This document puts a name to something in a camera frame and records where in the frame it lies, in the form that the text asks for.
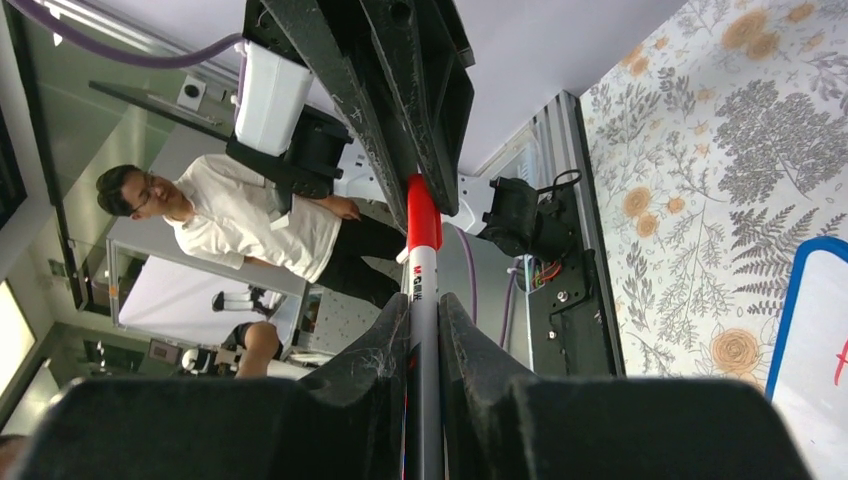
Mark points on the floral tablecloth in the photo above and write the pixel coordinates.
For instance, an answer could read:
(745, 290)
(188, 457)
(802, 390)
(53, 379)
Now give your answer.
(719, 145)

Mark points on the blue framed whiteboard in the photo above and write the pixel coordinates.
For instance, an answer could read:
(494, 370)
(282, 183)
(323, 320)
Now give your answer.
(807, 381)

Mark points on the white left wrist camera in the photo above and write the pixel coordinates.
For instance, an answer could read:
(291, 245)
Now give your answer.
(271, 95)

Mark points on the white marker pen body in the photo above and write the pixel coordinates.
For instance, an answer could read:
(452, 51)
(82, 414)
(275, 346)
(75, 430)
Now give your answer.
(423, 435)

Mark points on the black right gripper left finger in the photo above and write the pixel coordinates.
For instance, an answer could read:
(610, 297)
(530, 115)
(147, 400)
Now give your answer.
(341, 421)

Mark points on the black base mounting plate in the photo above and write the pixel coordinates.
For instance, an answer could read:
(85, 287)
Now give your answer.
(572, 326)

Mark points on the person in white shirt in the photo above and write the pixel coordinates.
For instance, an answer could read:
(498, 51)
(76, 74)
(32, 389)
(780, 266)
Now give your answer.
(225, 213)

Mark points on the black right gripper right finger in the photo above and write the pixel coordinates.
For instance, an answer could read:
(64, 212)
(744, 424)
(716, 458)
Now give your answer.
(503, 421)

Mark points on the red marker cap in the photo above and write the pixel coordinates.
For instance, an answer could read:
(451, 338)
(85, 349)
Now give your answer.
(424, 219)

